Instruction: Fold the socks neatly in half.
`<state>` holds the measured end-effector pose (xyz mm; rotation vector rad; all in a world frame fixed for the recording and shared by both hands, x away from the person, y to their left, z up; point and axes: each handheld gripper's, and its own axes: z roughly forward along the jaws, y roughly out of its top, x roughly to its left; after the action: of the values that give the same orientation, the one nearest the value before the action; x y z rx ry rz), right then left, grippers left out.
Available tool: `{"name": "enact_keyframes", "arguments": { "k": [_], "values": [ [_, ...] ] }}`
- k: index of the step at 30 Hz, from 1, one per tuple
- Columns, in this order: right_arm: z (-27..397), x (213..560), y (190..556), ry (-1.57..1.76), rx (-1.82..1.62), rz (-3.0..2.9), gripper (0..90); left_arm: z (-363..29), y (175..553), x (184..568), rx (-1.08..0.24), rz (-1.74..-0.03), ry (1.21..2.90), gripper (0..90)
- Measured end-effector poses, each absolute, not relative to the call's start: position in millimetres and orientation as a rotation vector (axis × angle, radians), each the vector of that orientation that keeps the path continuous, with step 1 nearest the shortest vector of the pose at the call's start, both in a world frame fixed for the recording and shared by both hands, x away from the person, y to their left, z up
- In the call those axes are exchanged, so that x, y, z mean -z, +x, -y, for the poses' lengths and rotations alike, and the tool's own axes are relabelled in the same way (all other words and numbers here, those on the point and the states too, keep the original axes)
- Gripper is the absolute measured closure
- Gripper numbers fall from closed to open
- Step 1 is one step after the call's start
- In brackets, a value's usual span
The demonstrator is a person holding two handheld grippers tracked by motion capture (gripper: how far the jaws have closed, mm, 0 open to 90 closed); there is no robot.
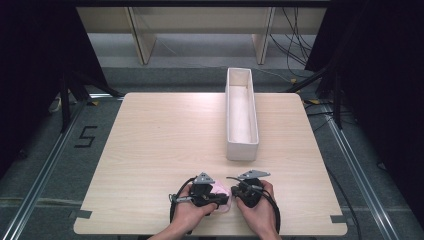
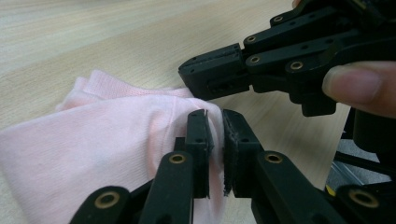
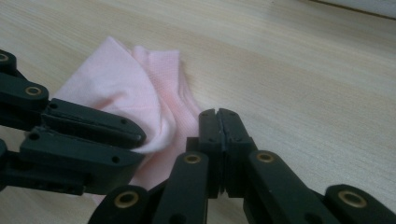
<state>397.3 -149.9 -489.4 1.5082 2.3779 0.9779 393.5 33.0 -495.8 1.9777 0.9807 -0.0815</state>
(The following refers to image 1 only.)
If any long white box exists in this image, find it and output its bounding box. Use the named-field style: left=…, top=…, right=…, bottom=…
left=225, top=67, right=260, bottom=162

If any thin black floor cable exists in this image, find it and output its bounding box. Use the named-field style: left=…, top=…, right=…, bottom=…
left=326, top=166, right=364, bottom=240

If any person's left hand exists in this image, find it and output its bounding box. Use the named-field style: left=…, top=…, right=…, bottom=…
left=171, top=183, right=218, bottom=232

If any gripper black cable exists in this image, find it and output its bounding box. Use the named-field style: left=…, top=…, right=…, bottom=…
left=226, top=176, right=282, bottom=235
left=168, top=176, right=198, bottom=225

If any black metal stand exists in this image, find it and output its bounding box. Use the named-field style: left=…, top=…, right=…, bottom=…
left=59, top=68, right=125, bottom=134
left=283, top=61, right=345, bottom=130

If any person's right hand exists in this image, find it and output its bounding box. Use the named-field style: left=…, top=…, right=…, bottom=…
left=234, top=179, right=278, bottom=235

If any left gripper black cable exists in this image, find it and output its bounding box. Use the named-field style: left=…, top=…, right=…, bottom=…
left=168, top=176, right=198, bottom=225

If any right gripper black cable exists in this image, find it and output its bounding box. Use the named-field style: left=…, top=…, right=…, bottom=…
left=226, top=176, right=282, bottom=235

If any black tape floor mark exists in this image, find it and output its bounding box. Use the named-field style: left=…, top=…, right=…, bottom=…
left=73, top=125, right=98, bottom=149

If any metal floor rail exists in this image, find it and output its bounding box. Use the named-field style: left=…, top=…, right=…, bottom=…
left=319, top=102, right=402, bottom=240
left=0, top=99, right=88, bottom=240

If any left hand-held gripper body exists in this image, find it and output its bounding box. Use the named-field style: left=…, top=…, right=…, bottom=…
left=190, top=171, right=221, bottom=208

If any dark curtain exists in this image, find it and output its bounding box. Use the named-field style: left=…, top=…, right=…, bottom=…
left=304, top=0, right=424, bottom=231
left=0, top=0, right=109, bottom=178

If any silver cable plug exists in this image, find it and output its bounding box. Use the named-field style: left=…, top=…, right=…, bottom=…
left=170, top=195, right=195, bottom=204

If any bundle of black cables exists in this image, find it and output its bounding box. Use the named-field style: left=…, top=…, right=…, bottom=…
left=268, top=6, right=317, bottom=80

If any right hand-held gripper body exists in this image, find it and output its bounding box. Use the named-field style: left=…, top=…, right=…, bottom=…
left=236, top=169, right=271, bottom=210

